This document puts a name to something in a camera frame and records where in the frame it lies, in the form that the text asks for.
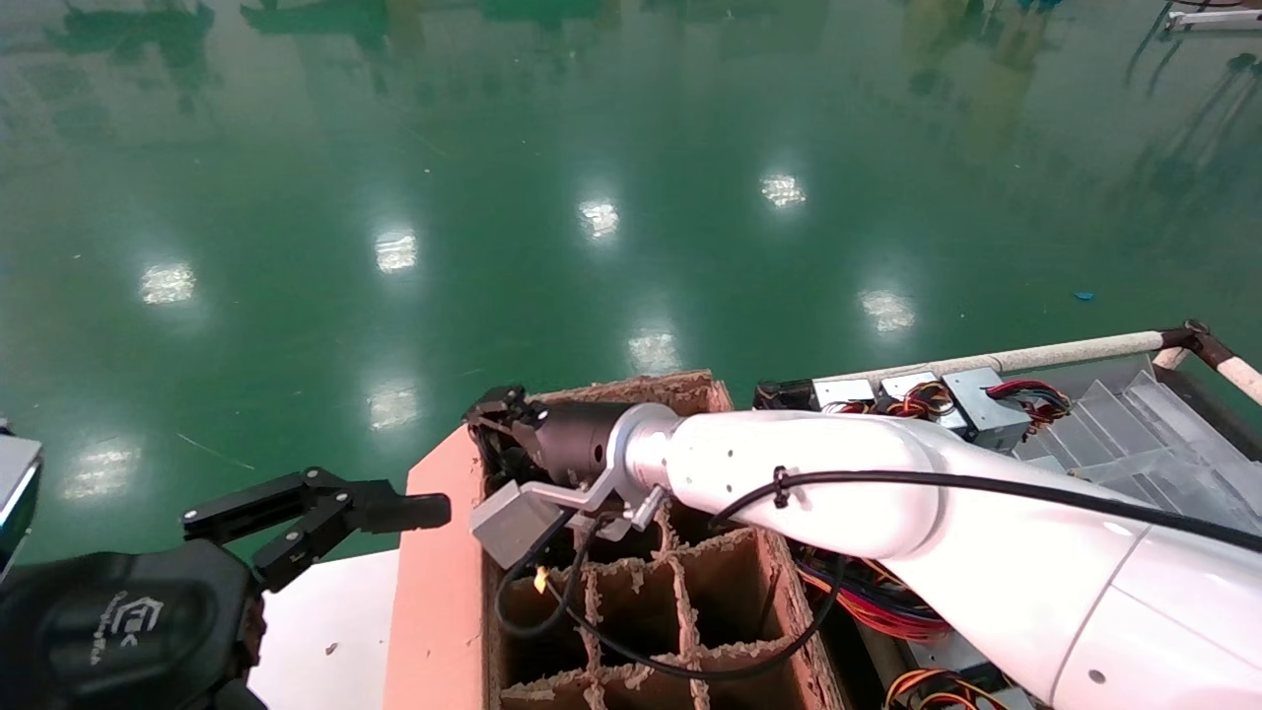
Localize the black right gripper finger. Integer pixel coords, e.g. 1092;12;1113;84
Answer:
465;385;543;430

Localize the white metal frame bar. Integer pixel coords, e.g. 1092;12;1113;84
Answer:
1163;7;1262;33

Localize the black cart corner joint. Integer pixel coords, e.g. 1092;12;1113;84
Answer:
1158;319;1235;371

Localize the white padded cart rail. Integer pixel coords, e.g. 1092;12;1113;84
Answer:
828;330;1166;388
1215;353;1262;407

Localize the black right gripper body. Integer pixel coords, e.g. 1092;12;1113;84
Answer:
518;400;632;486

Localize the brown cardboard divider box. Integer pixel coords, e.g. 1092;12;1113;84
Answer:
383;370;849;710

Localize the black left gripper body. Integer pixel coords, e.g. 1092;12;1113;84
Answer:
0;540;265;710

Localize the white platform board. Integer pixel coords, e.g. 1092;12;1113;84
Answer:
246;549;400;710

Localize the clear plastic divider tray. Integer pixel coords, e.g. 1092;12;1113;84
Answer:
1016;357;1262;538

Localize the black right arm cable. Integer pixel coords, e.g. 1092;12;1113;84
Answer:
493;465;1262;683

